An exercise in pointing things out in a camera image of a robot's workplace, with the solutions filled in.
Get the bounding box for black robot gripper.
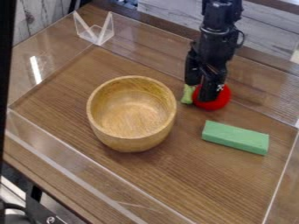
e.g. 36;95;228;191
184;25;245;102

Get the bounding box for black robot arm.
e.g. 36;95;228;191
184;0;245;102

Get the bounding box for light wooden bowl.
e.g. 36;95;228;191
87;75;176;152

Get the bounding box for green rectangular sponge block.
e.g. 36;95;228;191
201;120;269;155

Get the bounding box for clear acrylic tray walls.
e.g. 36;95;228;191
4;16;299;224

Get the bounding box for black table leg clamp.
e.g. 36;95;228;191
25;185;68;224

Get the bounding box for clear acrylic corner bracket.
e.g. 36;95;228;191
72;11;115;46

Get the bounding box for black cable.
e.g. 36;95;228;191
0;200;30;224

